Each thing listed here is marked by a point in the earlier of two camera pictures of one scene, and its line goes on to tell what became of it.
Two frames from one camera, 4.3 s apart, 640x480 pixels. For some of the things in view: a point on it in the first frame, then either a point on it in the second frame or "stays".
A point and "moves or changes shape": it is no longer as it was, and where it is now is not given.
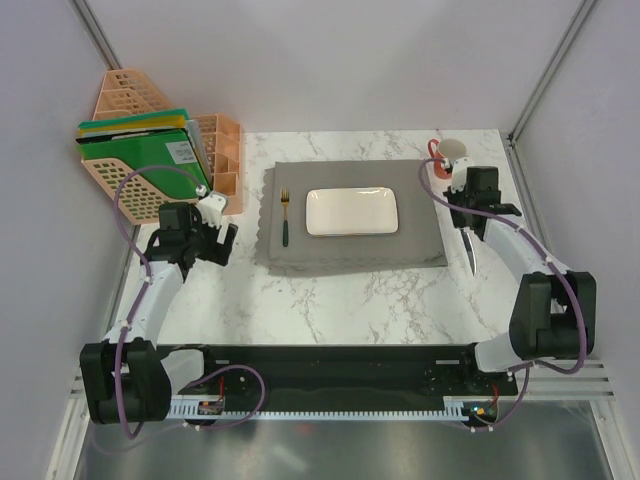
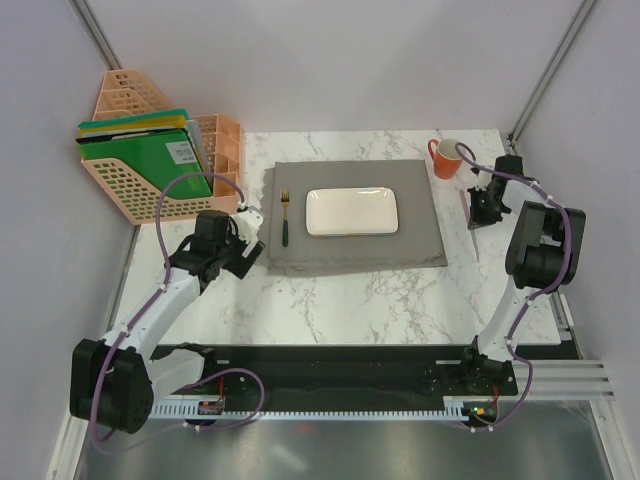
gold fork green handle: x=285 y=198 stays
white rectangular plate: x=355 y=211 stays
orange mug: x=448 y=148 stays
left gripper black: x=217 y=252 to x=237 y=265
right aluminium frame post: x=556 y=59 stays
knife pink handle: x=470 y=251 moves or changes shape
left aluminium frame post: x=92 y=28 stays
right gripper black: x=451 y=197 to x=479 y=220
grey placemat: x=417 y=242 stays
